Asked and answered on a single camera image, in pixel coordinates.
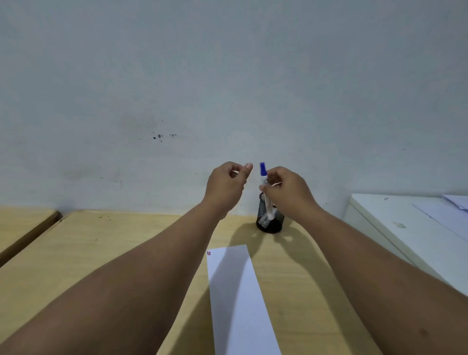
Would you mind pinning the large white paper sheet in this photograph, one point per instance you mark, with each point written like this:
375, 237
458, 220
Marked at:
446, 219

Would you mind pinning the person's left forearm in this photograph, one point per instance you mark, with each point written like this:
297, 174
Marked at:
120, 292

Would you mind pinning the small white paper sheet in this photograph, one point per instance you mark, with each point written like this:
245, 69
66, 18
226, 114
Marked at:
457, 202

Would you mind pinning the adjacent wooden table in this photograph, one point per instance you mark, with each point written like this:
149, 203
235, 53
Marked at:
22, 226

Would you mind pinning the person's left hand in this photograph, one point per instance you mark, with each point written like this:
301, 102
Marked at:
225, 188

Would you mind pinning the white cabinet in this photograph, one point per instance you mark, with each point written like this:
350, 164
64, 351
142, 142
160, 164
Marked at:
398, 237

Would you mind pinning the blue marker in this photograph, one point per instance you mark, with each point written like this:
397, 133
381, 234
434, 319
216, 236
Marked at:
263, 170

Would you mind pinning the black mesh pen holder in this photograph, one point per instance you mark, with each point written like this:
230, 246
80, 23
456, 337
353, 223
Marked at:
270, 226

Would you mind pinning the person's right hand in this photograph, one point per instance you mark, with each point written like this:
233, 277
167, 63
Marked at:
292, 197

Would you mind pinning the person's right forearm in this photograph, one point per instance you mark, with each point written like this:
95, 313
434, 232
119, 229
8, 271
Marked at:
384, 300

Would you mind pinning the white paper strip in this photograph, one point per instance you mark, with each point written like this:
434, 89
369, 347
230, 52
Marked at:
237, 307

